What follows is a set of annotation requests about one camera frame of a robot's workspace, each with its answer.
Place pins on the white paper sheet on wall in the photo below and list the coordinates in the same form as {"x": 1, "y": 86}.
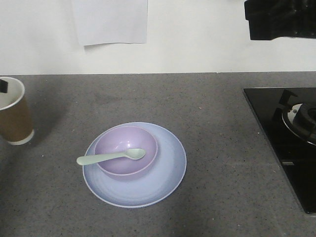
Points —
{"x": 110, "y": 21}

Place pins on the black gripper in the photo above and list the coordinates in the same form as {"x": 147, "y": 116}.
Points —
{"x": 271, "y": 19}

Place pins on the black gas stove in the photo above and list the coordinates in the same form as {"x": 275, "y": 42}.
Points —
{"x": 288, "y": 119}

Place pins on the brown paper cup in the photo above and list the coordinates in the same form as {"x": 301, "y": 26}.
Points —
{"x": 16, "y": 125}

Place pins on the light blue plate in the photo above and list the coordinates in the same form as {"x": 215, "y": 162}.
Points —
{"x": 148, "y": 187}

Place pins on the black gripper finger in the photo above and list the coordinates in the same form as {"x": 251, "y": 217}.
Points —
{"x": 3, "y": 86}

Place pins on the purple plastic bowl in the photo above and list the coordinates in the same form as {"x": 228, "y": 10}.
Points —
{"x": 120, "y": 139}

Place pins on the pale green plastic spoon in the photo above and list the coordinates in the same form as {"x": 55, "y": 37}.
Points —
{"x": 133, "y": 154}

